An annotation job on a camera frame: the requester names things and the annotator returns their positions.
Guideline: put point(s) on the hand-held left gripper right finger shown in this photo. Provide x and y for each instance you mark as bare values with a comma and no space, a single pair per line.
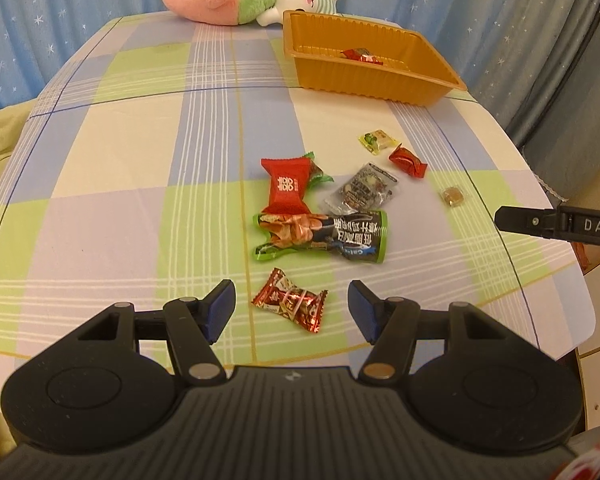
362,310

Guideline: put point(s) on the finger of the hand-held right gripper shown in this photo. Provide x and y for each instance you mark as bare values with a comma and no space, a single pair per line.
525,221

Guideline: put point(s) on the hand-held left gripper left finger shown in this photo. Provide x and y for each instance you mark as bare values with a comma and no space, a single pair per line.
219,310

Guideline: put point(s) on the red and white candy wrapper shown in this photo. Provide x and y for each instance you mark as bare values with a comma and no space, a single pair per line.
292,297

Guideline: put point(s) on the brown candy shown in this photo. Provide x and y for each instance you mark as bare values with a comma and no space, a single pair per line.
453,196

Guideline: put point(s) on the long green snack packet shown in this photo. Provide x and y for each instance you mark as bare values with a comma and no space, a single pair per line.
330,236

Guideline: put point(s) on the silver snack packet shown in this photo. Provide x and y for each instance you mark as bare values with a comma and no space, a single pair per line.
362,187

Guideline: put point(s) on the bright red candy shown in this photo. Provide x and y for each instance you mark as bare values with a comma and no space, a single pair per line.
406,161

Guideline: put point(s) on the green candy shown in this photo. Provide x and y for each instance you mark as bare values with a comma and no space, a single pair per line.
319,177

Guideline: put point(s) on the red square snack packet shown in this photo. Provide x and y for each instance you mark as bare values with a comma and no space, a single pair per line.
287,187

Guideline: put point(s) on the yellow-green candy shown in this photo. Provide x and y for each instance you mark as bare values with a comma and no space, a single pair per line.
377,140

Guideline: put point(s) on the orange plastic tray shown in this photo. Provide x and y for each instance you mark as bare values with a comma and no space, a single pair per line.
360,82

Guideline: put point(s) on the checked pastel tablecloth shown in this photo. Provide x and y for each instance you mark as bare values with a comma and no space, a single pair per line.
130,160

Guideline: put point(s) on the dark red wrapped candy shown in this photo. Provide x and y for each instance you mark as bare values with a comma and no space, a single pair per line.
361,55

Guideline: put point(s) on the red and white garment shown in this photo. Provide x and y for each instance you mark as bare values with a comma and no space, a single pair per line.
595,462

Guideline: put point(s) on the beige cloth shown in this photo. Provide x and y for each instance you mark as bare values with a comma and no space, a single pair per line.
5,150

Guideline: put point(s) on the blue star-print curtain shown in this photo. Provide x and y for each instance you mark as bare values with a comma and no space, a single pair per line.
55,10

